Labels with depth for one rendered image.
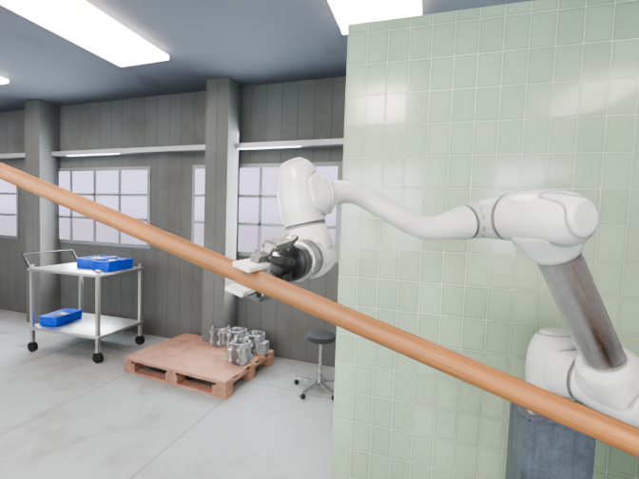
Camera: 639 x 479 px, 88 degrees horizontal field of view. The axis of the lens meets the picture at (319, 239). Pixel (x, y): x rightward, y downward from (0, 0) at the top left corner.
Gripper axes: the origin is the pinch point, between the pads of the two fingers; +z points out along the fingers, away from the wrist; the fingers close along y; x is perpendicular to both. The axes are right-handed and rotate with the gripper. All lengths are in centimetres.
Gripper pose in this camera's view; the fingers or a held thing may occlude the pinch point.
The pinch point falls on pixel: (248, 276)
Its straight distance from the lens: 52.5
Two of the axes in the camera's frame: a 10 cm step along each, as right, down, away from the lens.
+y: -3.1, 9.4, 1.3
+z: -2.8, 0.4, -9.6
